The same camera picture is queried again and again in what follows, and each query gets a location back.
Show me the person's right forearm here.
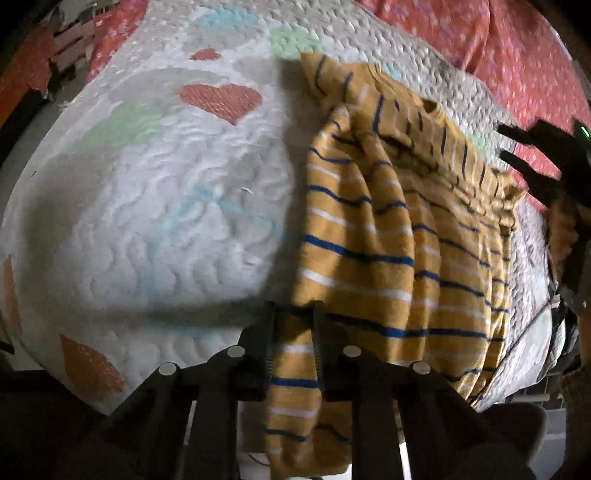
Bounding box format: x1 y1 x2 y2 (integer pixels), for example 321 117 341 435
547 199 581 283

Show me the yellow striped small shirt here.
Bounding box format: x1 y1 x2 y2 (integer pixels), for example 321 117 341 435
264 52 528 479

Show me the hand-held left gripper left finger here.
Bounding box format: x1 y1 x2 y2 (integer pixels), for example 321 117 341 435
88 301 280 480

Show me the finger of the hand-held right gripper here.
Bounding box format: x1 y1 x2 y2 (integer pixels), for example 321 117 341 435
498 123 539 145
499 150 563 184

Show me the red floral bedsheet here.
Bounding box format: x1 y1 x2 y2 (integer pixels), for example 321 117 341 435
85 0 591 217

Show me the white quilted heart blanket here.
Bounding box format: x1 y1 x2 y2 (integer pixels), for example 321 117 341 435
0 0 571 416

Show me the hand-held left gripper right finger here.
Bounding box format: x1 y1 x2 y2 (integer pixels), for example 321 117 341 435
313 306 509 480

